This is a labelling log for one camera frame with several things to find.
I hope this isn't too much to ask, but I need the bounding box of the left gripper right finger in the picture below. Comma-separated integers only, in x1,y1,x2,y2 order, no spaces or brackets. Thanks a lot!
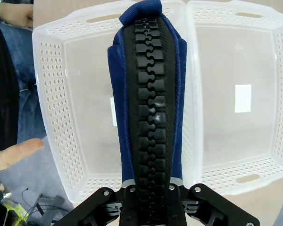
166,178,260,226

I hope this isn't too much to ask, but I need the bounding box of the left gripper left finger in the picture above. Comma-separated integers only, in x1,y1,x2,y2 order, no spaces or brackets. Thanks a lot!
53,179,139,226

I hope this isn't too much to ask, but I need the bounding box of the navy blue zipper pouch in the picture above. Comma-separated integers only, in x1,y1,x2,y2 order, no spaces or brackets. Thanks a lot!
107,0,188,226

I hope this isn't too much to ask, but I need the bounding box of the person's right hand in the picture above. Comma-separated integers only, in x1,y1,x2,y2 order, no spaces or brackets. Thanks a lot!
0,124,44,178

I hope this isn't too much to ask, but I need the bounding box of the person's left hand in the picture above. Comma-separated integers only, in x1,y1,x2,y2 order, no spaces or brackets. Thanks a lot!
0,0,34,28

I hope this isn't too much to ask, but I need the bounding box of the yellow-green object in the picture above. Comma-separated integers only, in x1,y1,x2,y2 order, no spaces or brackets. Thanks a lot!
1,199,29,226

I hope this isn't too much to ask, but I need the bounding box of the translucent white perforated basket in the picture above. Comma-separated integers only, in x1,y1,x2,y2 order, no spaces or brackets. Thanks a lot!
184,0,283,196
32,0,192,209

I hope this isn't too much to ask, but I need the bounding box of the person in black jacket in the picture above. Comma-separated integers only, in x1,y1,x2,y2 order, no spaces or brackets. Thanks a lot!
0,18,50,151

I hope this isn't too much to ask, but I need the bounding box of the grey metal frame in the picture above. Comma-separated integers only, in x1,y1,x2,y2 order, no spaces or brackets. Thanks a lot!
34,194,74,222

